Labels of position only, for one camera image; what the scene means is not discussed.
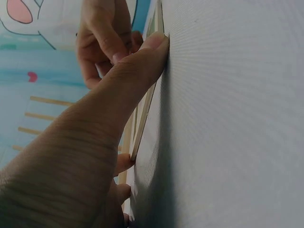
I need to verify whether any person's right hand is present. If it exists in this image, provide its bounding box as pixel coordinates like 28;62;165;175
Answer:
76;0;144;90

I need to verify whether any person's left hand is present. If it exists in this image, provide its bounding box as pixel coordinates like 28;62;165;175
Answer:
0;31;171;228

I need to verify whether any thin wooden board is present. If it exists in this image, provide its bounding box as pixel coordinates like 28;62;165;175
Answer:
129;0;166;161

